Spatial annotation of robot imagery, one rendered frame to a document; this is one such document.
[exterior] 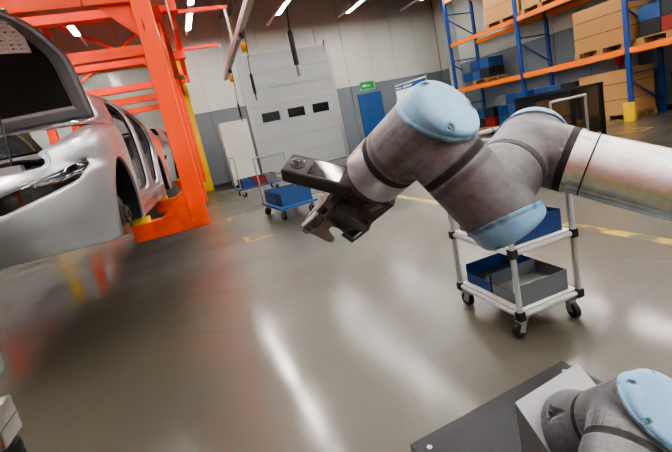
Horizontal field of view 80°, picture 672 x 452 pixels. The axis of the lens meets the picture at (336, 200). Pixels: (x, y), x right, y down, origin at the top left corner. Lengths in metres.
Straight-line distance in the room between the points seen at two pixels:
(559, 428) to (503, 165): 0.74
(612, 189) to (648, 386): 0.50
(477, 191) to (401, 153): 0.10
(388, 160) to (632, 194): 0.29
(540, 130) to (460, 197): 0.17
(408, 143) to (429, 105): 0.05
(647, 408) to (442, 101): 0.70
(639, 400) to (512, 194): 0.57
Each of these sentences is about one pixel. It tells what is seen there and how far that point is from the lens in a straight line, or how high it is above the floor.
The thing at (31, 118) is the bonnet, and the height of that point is 1.74.
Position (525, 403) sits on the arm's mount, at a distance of 1.16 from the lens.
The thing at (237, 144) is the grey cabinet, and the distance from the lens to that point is 11.89.
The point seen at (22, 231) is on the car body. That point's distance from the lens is 2.98.
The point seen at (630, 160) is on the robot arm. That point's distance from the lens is 0.59.
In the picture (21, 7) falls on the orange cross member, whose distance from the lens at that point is 4.42.
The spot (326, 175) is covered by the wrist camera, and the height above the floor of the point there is 1.13.
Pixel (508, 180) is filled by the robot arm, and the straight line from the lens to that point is 0.50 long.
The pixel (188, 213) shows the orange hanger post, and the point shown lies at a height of 0.67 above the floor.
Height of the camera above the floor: 1.20
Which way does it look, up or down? 10 degrees down
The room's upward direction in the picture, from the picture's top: 12 degrees counter-clockwise
